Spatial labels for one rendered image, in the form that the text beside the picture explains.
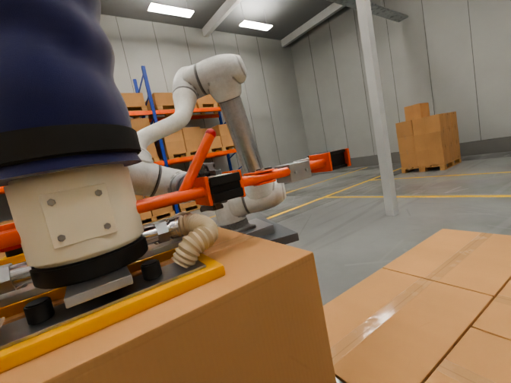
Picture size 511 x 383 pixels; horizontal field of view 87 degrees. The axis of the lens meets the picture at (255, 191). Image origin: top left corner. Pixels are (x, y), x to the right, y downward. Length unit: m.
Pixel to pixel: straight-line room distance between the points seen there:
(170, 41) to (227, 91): 9.69
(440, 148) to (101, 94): 7.66
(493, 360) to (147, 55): 10.19
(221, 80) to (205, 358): 1.01
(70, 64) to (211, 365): 0.45
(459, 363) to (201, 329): 0.70
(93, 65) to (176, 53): 10.26
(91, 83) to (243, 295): 0.37
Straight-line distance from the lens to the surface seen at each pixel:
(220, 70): 1.19
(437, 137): 7.84
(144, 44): 10.45
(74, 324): 0.43
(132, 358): 0.39
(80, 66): 0.48
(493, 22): 10.55
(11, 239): 0.52
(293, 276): 0.45
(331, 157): 0.76
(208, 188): 0.53
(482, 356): 0.97
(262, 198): 1.33
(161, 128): 0.99
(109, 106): 0.47
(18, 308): 0.62
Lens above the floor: 1.13
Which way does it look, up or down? 7 degrees down
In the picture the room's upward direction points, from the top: 11 degrees counter-clockwise
